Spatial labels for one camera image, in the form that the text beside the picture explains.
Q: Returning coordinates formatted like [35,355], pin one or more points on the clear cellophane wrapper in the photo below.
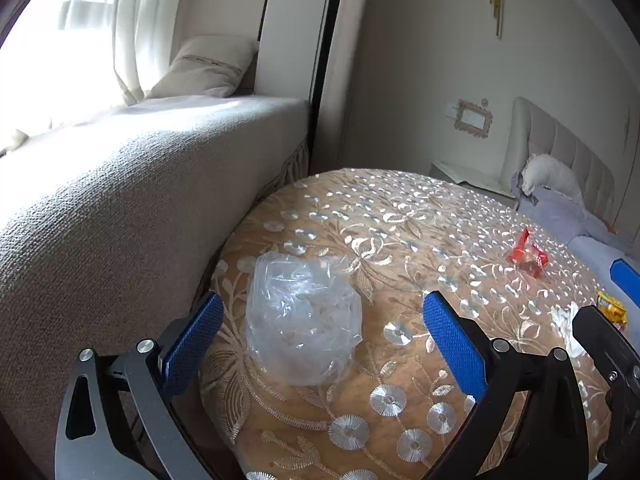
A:
[565,320]

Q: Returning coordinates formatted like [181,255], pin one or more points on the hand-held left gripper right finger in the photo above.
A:
[455,345]

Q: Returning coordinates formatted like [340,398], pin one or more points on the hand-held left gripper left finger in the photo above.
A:
[192,345]

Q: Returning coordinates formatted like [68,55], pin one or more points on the beige cushion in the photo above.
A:
[205,67]

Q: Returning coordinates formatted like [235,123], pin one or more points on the long gold wall lamp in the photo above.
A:
[496,0]

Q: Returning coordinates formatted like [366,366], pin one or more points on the framed wall switch panel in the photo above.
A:
[472,120]

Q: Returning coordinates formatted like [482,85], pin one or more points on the beige window seat cover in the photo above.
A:
[125,210]

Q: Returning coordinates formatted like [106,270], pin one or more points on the round embroidered table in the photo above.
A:
[400,260]

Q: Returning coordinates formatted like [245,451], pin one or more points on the white sheer curtain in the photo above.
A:
[140,25]

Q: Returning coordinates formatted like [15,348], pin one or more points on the white nightstand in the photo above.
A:
[470,180]

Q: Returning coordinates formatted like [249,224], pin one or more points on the small white wall socket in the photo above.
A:
[451,110]

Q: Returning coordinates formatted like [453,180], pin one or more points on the beige tufted headboard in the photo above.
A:
[560,140]

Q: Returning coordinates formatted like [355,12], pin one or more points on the yellow snack wrapper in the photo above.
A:
[612,307]

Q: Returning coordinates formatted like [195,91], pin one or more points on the white fluffy pillow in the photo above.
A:
[550,175]

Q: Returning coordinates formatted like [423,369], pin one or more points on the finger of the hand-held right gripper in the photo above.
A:
[627,277]
[605,340]

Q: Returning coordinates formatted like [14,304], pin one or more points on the red snack wrapper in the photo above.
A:
[527,255]

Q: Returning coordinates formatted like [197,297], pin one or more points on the clear plastic bag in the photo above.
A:
[300,320]

